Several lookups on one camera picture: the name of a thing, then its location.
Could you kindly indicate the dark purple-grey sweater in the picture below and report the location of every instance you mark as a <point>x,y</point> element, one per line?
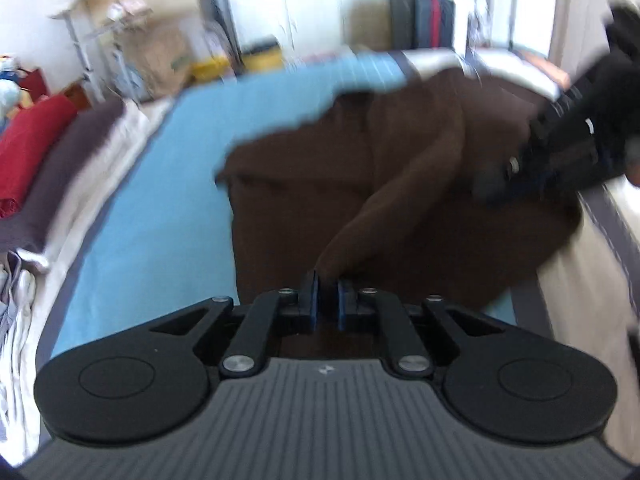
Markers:
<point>65,175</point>

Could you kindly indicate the grey ribbed garment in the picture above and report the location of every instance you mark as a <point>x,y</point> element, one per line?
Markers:
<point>7,310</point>

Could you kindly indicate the yellow trash bin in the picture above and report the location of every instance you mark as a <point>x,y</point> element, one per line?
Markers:
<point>261,57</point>

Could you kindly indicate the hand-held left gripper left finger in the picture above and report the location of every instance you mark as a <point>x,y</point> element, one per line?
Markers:
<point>310,305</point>

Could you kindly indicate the wooden bed frame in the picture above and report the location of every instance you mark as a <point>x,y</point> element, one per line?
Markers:
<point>547,70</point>

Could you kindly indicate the red sweater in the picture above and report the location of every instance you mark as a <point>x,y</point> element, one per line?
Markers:
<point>30,155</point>

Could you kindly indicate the blue striped bed sheet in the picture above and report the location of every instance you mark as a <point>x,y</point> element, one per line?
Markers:
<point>165,200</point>

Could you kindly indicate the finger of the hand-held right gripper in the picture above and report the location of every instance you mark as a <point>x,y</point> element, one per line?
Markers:
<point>540,160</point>

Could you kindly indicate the brown hoodie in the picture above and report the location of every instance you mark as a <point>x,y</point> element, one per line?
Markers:
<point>410,160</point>

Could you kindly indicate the cream white garment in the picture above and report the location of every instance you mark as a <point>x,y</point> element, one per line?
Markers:
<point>20,360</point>

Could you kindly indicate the dark suitcase with red stripe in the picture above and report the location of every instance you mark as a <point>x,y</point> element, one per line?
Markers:
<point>425,20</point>

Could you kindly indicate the brown paper bag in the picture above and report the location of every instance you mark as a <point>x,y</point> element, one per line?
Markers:
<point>160,60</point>

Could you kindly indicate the white metal rack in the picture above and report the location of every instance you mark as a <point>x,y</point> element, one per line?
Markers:
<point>80,40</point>

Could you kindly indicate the yellow plastic bag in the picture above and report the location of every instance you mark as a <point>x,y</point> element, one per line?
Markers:
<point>210,70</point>

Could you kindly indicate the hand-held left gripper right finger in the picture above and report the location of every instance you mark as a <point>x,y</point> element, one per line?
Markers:
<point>346,310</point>

